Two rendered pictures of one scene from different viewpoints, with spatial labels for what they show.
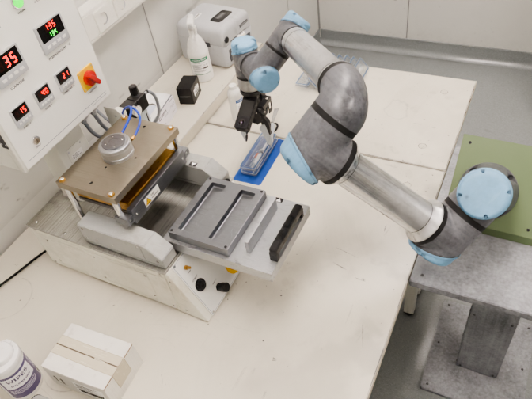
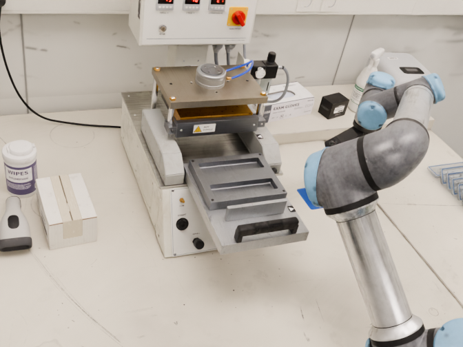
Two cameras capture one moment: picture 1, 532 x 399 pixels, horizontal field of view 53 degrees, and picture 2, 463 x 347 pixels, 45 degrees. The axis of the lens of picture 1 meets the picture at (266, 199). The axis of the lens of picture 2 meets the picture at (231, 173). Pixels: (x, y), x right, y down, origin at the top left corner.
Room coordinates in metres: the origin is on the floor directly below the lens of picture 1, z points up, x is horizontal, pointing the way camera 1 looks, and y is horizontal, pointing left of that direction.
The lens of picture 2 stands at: (-0.06, -0.38, 1.83)
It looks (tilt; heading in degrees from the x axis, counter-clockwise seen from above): 37 degrees down; 28
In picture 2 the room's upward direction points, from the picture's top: 12 degrees clockwise
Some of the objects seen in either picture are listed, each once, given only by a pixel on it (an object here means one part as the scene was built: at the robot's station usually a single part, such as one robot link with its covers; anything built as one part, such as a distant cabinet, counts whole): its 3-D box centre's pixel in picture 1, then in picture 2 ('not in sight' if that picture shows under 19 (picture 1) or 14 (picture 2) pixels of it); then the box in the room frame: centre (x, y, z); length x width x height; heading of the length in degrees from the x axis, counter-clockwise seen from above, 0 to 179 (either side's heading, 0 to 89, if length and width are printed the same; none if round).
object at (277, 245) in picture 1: (286, 231); (266, 228); (0.80, -0.03, 0.99); 0.15 x 0.02 x 0.04; 147
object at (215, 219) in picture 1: (218, 214); (236, 179); (0.90, 0.12, 0.98); 0.20 x 0.17 x 0.03; 147
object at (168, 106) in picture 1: (147, 119); (279, 101); (1.56, 0.36, 0.83); 0.23 x 0.12 x 0.07; 157
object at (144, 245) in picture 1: (126, 239); (161, 144); (0.89, 0.36, 0.96); 0.25 x 0.05 x 0.07; 57
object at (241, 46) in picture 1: (246, 58); (376, 93); (1.35, -0.02, 1.12); 0.09 x 0.08 x 0.11; 17
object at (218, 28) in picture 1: (215, 33); (398, 83); (2.00, 0.08, 0.88); 0.25 x 0.20 x 0.17; 51
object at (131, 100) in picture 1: (136, 112); (261, 76); (1.30, 0.32, 1.05); 0.15 x 0.05 x 0.15; 147
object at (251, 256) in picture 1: (236, 222); (242, 195); (0.87, 0.08, 0.97); 0.30 x 0.22 x 0.08; 57
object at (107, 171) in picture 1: (116, 153); (211, 84); (1.08, 0.35, 1.08); 0.31 x 0.24 x 0.13; 147
